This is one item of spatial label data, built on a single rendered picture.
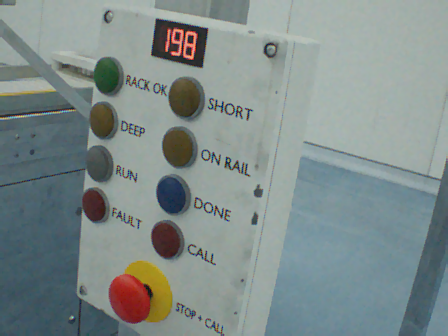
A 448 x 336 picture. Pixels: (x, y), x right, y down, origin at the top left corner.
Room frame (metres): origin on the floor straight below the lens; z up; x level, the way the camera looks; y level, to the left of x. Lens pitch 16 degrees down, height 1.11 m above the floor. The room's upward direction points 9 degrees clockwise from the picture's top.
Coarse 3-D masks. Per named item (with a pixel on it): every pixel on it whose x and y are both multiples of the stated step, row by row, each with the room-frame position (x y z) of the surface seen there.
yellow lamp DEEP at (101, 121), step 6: (96, 108) 0.48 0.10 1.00; (102, 108) 0.47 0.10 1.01; (108, 108) 0.47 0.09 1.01; (90, 114) 0.48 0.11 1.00; (96, 114) 0.47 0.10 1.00; (102, 114) 0.47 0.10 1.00; (108, 114) 0.47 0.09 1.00; (90, 120) 0.48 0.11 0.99; (96, 120) 0.47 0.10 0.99; (102, 120) 0.47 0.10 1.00; (108, 120) 0.47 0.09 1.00; (90, 126) 0.48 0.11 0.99; (96, 126) 0.47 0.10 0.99; (102, 126) 0.47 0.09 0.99; (108, 126) 0.47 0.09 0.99; (96, 132) 0.47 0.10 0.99; (102, 132) 0.47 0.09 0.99; (108, 132) 0.47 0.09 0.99
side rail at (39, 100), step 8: (80, 88) 1.30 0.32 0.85; (88, 88) 1.31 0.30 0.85; (8, 96) 1.14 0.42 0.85; (16, 96) 1.15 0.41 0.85; (24, 96) 1.17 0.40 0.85; (32, 96) 1.19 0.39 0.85; (40, 96) 1.20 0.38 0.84; (48, 96) 1.22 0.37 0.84; (56, 96) 1.24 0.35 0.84; (88, 96) 1.31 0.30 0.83; (0, 104) 1.12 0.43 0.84; (8, 104) 1.14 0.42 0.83; (16, 104) 1.16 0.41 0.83; (24, 104) 1.17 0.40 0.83; (32, 104) 1.19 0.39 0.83; (40, 104) 1.20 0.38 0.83; (48, 104) 1.22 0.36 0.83; (56, 104) 1.24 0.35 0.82; (64, 104) 1.26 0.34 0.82
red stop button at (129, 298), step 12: (120, 276) 0.43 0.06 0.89; (132, 276) 0.43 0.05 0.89; (120, 288) 0.42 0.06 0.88; (132, 288) 0.42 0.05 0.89; (144, 288) 0.42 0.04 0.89; (120, 300) 0.42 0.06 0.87; (132, 300) 0.41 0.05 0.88; (144, 300) 0.41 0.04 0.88; (120, 312) 0.42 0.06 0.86; (132, 312) 0.41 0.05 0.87; (144, 312) 0.41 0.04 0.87
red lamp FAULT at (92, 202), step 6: (90, 192) 0.48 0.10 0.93; (96, 192) 0.47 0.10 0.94; (84, 198) 0.48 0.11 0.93; (90, 198) 0.47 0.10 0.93; (96, 198) 0.47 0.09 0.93; (84, 204) 0.48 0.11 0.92; (90, 204) 0.47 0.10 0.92; (96, 204) 0.47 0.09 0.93; (102, 204) 0.47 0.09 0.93; (84, 210) 0.48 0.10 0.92; (90, 210) 0.47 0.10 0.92; (96, 210) 0.47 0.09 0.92; (102, 210) 0.47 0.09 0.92; (90, 216) 0.47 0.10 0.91; (96, 216) 0.47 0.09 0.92; (102, 216) 0.47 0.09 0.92
